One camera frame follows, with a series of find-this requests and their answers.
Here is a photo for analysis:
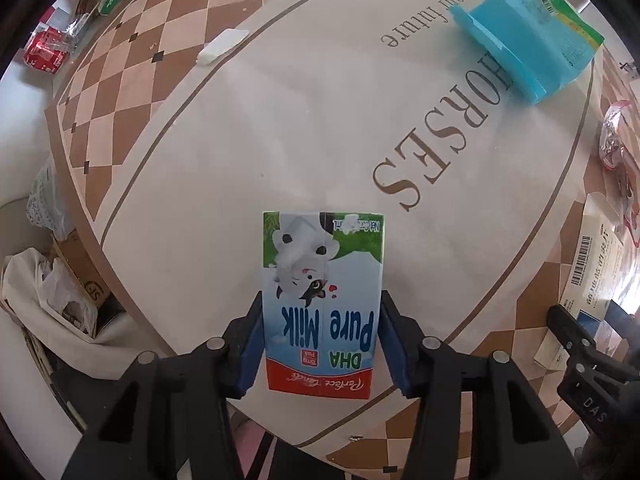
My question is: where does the milk carton blue red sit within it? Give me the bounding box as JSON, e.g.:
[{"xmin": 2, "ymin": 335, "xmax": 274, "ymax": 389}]
[{"xmin": 262, "ymin": 211, "xmax": 385, "ymax": 400}]

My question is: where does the cardboard box on floor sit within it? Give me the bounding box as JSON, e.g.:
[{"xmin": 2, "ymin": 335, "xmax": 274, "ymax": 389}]
[{"xmin": 51, "ymin": 229, "xmax": 111, "ymax": 309}]

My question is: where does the red cans pack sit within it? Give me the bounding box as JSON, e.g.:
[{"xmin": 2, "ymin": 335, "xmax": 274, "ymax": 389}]
[{"xmin": 23, "ymin": 26, "xmax": 70, "ymax": 74}]

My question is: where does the checkered tablecloth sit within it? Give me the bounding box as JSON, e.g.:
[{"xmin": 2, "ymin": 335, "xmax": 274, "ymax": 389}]
[{"xmin": 44, "ymin": 0, "xmax": 640, "ymax": 470}]

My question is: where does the teal green plastic bag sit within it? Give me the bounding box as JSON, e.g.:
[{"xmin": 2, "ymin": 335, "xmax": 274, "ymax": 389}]
[{"xmin": 449, "ymin": 0, "xmax": 604, "ymax": 104}]

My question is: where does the white cloth on floor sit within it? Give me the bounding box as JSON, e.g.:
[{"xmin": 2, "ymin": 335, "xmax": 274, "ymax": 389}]
[{"xmin": 1, "ymin": 247, "xmax": 156, "ymax": 378}]

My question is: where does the red white snack bag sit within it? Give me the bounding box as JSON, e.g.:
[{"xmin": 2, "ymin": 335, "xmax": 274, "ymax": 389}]
[{"xmin": 599, "ymin": 100, "xmax": 639, "ymax": 248}]

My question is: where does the white tissue piece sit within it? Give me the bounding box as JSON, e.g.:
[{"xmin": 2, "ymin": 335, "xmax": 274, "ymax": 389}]
[{"xmin": 195, "ymin": 28, "xmax": 250, "ymax": 66}]

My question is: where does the cream box blue rectangle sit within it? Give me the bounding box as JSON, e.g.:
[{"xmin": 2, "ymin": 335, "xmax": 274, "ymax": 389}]
[{"xmin": 531, "ymin": 193, "xmax": 640, "ymax": 373}]

